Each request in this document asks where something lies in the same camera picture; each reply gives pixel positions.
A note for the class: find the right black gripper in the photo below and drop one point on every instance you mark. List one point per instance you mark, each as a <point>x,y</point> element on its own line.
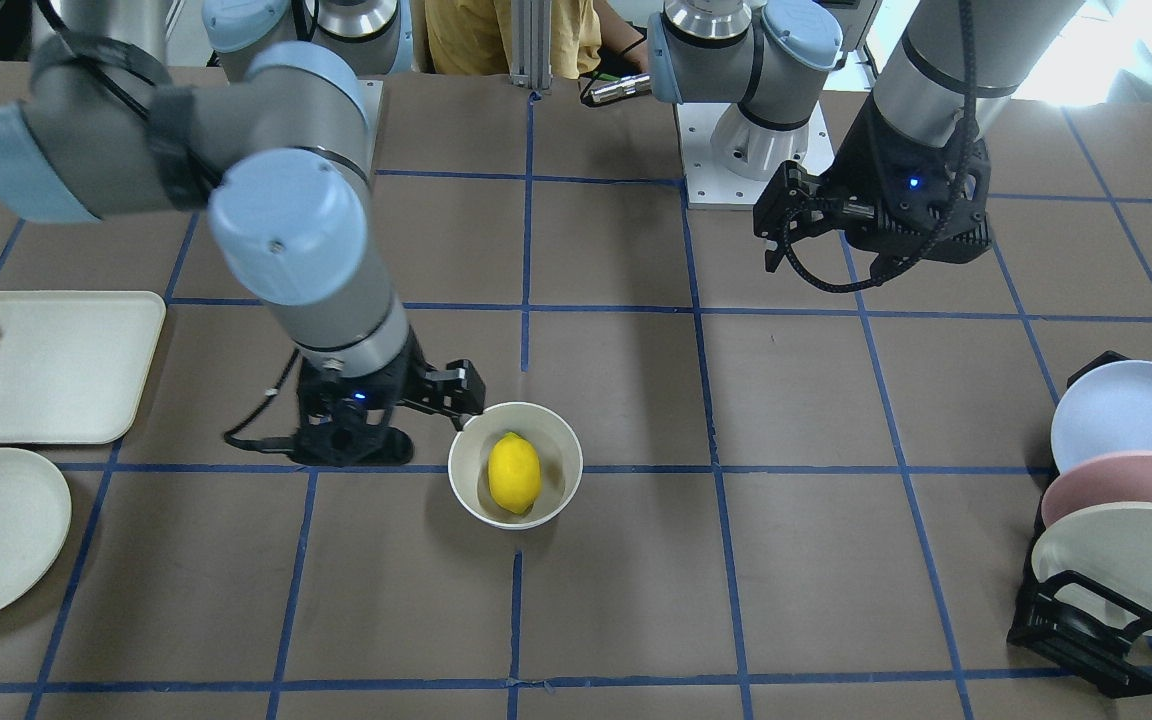
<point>414,382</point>

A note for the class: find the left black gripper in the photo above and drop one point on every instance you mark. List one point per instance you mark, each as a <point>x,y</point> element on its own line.
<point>854,172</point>

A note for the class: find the yellow lemon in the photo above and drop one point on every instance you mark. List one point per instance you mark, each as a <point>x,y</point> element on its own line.
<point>514,474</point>

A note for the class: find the white ceramic bowl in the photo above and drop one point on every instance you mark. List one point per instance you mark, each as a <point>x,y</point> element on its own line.
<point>558,448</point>

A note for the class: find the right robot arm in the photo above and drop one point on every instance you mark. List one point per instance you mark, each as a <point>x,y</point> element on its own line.
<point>278,160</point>

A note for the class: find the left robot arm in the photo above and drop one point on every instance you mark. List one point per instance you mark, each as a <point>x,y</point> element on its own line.
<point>956,65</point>

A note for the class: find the person in yellow shirt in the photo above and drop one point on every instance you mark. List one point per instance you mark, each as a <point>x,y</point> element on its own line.
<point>475,38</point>

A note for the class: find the white rectangular tray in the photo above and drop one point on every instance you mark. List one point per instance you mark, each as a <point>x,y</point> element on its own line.
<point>73,364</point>

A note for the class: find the light blue plate in rack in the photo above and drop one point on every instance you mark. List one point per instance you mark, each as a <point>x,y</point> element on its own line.
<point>1107,410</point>

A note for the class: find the pink plate in rack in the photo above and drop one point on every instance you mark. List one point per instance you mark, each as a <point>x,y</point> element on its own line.
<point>1124,476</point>

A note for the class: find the cream plate in rack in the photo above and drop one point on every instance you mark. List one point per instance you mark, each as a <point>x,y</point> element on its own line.
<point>1110,544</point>

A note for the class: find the black dish rack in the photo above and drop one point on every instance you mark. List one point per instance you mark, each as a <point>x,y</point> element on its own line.
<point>1075,639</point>

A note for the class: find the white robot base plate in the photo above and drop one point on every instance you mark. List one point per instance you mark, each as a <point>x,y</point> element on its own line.
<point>706,170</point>

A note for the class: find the aluminium frame post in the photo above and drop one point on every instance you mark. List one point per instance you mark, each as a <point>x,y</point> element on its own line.
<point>531,39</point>

